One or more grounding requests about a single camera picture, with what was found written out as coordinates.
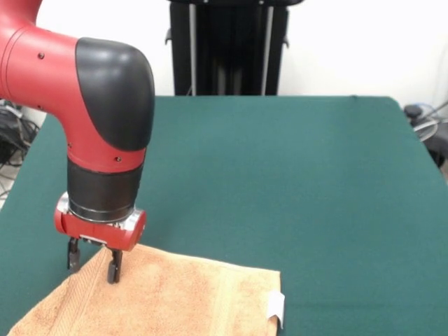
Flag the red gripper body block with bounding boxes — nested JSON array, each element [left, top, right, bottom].
[[53, 192, 148, 253]]

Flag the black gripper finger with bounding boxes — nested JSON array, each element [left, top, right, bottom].
[[66, 237, 83, 274], [106, 247, 124, 285]]

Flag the tan terry towel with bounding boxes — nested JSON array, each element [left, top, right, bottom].
[[6, 242, 286, 336]]

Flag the dark green table cloth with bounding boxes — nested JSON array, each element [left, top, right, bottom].
[[0, 94, 448, 336]]

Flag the black round knob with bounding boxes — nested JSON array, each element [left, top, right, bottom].
[[404, 104, 425, 122]]

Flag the black cable bundle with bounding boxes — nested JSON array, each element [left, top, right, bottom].
[[0, 101, 41, 167]]

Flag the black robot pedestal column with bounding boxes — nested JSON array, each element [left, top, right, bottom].
[[164, 0, 297, 97]]

